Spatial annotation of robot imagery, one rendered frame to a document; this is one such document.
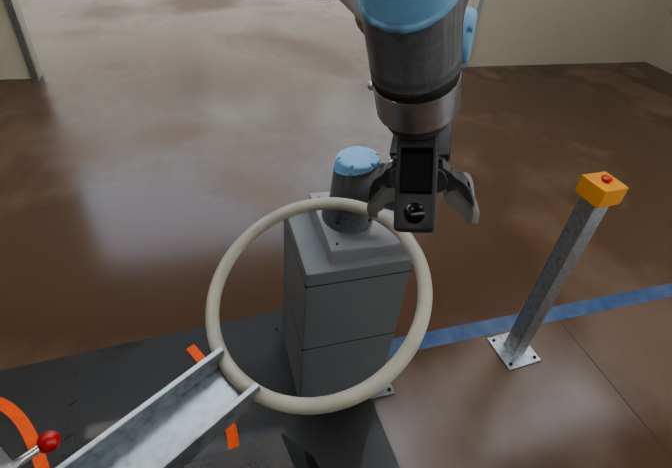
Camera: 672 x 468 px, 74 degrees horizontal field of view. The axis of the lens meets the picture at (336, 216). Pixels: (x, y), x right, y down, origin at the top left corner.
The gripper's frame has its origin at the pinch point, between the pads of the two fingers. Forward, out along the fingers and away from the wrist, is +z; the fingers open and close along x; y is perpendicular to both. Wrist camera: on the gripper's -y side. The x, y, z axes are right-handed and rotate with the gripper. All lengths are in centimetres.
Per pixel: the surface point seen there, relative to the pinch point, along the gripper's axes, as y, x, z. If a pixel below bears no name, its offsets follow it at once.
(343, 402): -20.4, 12.8, 28.9
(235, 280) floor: 59, 118, 164
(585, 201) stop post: 82, -52, 101
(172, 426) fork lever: -30, 42, 26
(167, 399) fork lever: -26, 45, 25
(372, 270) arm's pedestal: 35, 24, 86
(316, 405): -21.7, 17.5, 28.7
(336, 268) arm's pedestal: 31, 35, 79
